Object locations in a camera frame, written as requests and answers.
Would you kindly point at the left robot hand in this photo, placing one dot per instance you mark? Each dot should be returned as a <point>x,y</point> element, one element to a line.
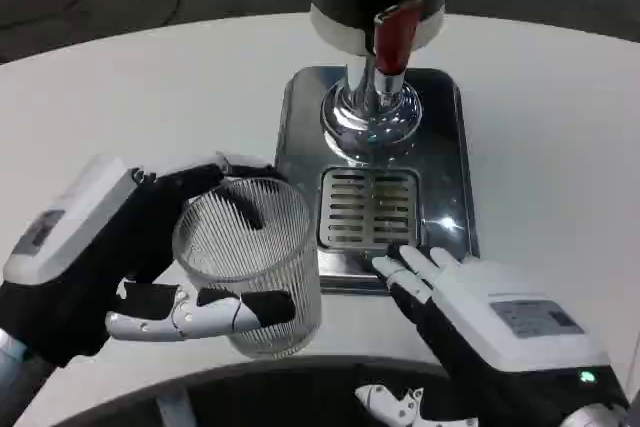
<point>75,267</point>

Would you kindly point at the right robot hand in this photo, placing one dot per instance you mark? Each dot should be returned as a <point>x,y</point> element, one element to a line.
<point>480,307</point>

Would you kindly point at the clear ribbed glass cup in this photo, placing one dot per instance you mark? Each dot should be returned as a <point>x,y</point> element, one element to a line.
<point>265,267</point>

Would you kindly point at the silver right robot forearm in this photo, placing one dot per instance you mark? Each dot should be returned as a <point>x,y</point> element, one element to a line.
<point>597,417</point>

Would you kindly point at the silver left robot forearm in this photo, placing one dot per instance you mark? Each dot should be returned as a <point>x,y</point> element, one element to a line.
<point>9,346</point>

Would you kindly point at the steel drip tray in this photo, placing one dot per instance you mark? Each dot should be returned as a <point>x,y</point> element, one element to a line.
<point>445,172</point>

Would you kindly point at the slotted steel tray grid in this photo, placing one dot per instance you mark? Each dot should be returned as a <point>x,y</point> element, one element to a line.
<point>367,207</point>

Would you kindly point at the grey table frame bar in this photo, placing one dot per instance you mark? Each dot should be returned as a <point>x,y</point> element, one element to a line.
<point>175,409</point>

